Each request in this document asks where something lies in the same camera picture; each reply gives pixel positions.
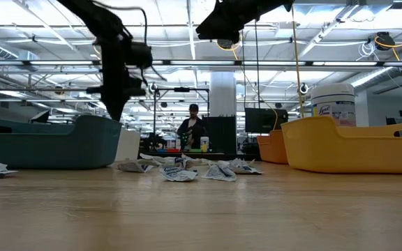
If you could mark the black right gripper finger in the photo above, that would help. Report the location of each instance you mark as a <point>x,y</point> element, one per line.
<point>222,24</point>

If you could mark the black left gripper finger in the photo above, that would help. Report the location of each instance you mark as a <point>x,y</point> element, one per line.
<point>121,104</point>
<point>110,104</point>

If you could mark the yellow plastic bin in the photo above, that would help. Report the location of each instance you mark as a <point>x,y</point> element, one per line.
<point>344,150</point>

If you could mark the white plastic bin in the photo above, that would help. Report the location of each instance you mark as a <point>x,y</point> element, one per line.
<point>127,146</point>

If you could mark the ceiling light strip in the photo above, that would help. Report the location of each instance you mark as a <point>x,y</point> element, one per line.
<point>201,63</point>

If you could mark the plain white long packet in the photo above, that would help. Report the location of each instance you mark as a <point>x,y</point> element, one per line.
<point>155,159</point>

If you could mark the black angled monitor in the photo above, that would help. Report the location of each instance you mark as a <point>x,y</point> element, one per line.
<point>42,118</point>

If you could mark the white building column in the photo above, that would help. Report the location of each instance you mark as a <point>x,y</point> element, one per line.
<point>222,94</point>

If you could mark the person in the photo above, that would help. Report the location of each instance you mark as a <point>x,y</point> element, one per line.
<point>190,132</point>

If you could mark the teal plastic bin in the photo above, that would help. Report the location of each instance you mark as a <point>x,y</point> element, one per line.
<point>47,146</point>

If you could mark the yellow white bottle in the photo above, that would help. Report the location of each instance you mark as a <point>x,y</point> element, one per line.
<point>204,144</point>

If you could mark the black cabinet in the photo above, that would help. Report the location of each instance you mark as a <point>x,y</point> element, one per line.
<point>220,134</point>

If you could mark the white disinfectant wipes canister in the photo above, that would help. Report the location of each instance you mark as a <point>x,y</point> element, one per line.
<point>333,104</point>

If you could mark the orange plastic bin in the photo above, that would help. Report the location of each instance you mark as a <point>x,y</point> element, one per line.
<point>272,148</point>

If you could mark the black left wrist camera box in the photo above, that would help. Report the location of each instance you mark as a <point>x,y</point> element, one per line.
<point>140,55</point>

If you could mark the black background frame rig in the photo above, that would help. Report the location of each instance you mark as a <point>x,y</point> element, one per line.
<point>181,90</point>

